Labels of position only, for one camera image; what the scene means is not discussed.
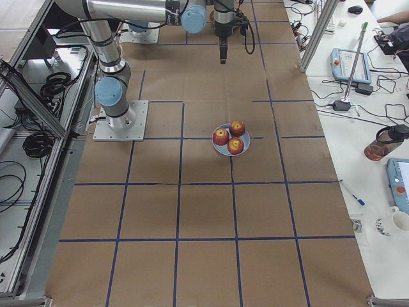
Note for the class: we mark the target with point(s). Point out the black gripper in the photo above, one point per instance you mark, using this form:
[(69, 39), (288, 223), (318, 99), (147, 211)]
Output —
[(222, 28)]

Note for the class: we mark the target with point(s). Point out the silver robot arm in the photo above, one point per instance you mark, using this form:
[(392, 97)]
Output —
[(172, 70)]

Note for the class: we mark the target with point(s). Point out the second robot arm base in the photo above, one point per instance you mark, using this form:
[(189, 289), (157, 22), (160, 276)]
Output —
[(139, 32)]

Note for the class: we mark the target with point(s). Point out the red apple on plate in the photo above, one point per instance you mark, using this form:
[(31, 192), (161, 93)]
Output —
[(220, 137), (237, 128), (235, 146)]

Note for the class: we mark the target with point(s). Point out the light blue plate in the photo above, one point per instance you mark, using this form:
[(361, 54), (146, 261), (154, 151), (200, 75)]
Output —
[(224, 149)]

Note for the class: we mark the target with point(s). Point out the blue teach pendant tablet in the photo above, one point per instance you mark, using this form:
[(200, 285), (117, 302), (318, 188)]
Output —
[(341, 62)]

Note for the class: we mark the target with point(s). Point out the black power adapter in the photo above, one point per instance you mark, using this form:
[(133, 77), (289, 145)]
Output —
[(339, 105)]

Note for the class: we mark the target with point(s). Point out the black computer mouse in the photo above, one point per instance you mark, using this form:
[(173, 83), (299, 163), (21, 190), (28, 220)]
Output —
[(356, 10)]

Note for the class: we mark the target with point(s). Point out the metal rod green tip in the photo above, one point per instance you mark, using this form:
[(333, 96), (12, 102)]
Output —
[(346, 98)]

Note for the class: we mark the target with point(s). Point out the brown water bottle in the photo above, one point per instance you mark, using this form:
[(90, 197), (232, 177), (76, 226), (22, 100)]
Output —
[(386, 140)]

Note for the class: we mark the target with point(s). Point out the blue white pen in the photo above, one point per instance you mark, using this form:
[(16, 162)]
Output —
[(359, 200)]

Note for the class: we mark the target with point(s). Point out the white mug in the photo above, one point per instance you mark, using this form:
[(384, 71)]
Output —
[(393, 224)]

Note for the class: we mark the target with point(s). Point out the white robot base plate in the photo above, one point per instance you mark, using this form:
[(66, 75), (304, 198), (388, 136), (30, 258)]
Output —
[(129, 127)]

